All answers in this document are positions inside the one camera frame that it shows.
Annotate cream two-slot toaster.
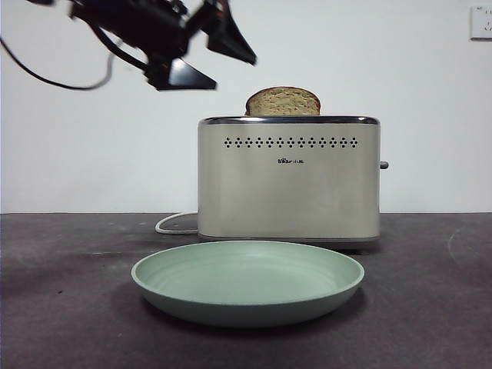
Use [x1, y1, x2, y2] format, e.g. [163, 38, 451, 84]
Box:
[197, 115, 390, 251]

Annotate white toaster power cable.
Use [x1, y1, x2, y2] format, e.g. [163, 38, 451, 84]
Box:
[155, 213, 199, 235]

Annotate pale green round plate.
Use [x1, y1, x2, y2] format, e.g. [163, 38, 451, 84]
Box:
[130, 240, 365, 328]

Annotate white wall socket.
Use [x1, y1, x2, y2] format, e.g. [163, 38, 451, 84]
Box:
[469, 5, 492, 42]

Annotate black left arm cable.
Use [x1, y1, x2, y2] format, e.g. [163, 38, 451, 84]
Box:
[0, 37, 115, 91]

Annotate large square bread slice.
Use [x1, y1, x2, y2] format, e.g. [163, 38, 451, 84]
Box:
[244, 87, 321, 117]

